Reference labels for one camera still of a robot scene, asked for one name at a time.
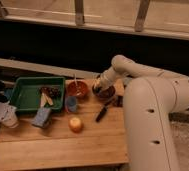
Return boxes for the yellow apple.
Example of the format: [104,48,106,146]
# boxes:
[69,117,83,133]

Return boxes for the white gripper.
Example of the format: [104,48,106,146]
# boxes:
[93,68,117,90]

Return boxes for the blue plastic cup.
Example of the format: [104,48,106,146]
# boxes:
[65,96,78,112]

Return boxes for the green plastic tray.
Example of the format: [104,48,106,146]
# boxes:
[10,77,65,114]

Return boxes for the blue sponge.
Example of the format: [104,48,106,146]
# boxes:
[31,107,51,128]

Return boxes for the orange bowl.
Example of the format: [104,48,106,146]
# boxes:
[66,81,89,98]

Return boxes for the pale wedge pieces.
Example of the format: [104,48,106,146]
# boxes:
[40,93,53,107]

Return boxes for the purple bowl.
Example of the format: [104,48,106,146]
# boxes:
[93,86,116,101]

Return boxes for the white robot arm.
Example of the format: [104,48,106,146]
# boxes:
[93,55,189,171]

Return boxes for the white spoon in bowl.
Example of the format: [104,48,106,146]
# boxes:
[74,74,79,95]

